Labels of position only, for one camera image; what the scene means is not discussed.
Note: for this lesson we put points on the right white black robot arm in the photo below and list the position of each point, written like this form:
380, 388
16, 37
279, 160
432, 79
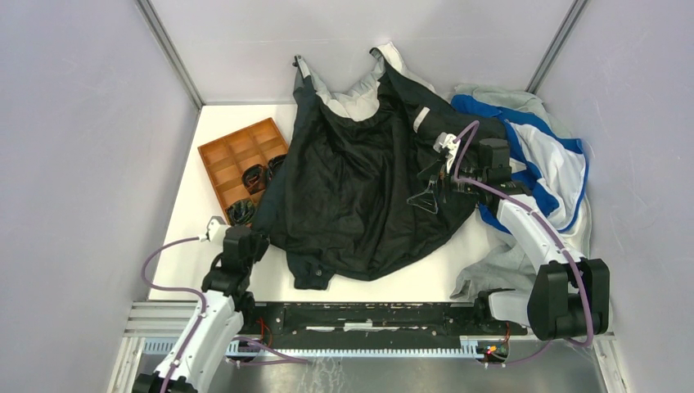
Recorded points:
570, 296

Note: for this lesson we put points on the white slotted cable duct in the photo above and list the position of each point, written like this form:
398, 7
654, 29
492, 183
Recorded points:
465, 350

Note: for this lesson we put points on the grey black zip jacket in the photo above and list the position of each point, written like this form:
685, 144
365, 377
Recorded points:
338, 205

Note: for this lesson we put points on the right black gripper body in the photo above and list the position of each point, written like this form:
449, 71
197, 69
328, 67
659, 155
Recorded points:
450, 183

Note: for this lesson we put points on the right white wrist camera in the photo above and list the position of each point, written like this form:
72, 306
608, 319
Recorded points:
448, 144

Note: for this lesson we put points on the grey hoodie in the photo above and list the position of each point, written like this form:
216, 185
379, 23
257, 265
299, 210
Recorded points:
507, 266

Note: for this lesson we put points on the orange compartment tray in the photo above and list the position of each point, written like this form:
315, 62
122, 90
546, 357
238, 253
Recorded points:
225, 159

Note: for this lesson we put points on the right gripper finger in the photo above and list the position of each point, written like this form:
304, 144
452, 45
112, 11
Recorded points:
432, 172
427, 199

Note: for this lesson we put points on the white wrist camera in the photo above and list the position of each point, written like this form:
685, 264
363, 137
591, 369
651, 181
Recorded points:
448, 144
215, 231

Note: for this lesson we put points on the blue white jacket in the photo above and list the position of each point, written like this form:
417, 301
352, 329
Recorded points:
555, 168

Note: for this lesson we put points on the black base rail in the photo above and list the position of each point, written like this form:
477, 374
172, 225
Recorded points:
371, 326

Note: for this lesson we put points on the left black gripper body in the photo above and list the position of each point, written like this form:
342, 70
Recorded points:
259, 246

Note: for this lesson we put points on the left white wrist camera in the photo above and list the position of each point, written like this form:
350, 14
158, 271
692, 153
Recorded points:
215, 231

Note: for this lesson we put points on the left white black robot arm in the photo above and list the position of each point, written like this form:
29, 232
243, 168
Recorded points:
223, 304

